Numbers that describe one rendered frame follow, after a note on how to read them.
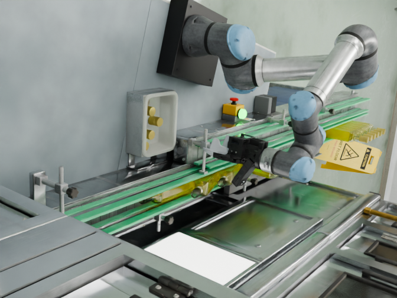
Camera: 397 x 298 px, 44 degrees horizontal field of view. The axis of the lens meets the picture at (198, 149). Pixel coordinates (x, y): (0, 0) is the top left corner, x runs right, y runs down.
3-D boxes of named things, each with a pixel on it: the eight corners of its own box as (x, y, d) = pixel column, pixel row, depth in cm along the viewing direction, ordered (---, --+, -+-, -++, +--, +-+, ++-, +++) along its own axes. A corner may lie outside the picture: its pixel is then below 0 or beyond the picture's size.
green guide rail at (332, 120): (193, 164, 190) (210, 169, 185) (193, 161, 190) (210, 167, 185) (357, 109, 326) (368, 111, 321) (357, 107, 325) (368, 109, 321)
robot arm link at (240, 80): (222, 45, 184) (378, 33, 165) (231, 77, 195) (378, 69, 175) (215, 66, 177) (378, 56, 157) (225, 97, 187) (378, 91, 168)
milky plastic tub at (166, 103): (126, 153, 178) (143, 158, 173) (127, 91, 172) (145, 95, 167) (158, 145, 191) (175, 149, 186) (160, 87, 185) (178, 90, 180)
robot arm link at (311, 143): (325, 116, 146) (309, 142, 141) (329, 142, 153) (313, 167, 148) (301, 110, 150) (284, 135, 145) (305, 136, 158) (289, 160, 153)
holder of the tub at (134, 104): (125, 167, 180) (140, 172, 175) (126, 91, 172) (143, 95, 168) (156, 157, 193) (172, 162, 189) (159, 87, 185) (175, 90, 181)
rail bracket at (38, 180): (17, 210, 142) (68, 234, 129) (15, 154, 138) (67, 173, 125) (32, 205, 146) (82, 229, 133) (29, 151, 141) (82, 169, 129)
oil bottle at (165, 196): (183, 186, 189) (144, 201, 172) (184, 172, 187) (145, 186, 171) (194, 190, 185) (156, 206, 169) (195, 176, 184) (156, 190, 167)
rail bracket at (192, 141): (185, 169, 187) (212, 177, 180) (188, 126, 182) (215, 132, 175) (191, 168, 189) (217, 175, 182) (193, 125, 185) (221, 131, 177)
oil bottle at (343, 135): (316, 135, 282) (365, 145, 266) (318, 126, 281) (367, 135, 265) (321, 133, 287) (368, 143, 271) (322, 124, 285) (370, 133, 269)
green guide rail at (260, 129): (194, 145, 188) (211, 150, 183) (194, 143, 188) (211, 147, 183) (358, 97, 324) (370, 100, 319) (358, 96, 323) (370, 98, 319)
